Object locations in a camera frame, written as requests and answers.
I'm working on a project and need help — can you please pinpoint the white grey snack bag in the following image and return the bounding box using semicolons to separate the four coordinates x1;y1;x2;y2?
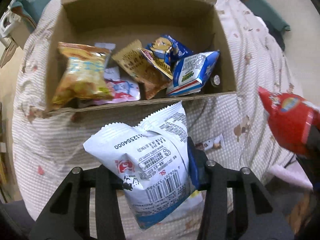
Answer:
83;102;204;230

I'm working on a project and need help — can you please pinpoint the yellow chips bag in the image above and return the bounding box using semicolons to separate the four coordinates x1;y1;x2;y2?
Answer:
52;42;113;109

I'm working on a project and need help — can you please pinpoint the small brown white candy bar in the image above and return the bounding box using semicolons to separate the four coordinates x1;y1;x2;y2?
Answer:
195;134;225;151

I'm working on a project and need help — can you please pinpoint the dotted bear print bedsheet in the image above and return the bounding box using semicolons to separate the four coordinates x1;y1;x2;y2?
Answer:
12;0;303;219

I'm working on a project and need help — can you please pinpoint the red snack bag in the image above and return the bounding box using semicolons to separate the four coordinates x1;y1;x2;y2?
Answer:
258;87;319;158

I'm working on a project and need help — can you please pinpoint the teal pillow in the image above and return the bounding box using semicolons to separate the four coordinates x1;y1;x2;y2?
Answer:
240;0;291;51

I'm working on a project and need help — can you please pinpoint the blue bear cookie bag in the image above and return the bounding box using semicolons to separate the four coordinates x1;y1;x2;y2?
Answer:
140;35;194;80

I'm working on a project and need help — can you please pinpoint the tan brown snack packet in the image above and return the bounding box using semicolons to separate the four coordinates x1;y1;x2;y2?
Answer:
112;40;169;100

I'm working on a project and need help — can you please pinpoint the brown cardboard box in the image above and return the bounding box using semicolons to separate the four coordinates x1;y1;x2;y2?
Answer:
46;0;236;112

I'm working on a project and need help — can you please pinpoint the pink white snack packet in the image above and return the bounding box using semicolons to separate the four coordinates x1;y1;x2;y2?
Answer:
92;66;141;105

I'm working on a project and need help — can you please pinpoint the blue white snack bag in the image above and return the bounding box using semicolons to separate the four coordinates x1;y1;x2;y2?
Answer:
166;50;220;97

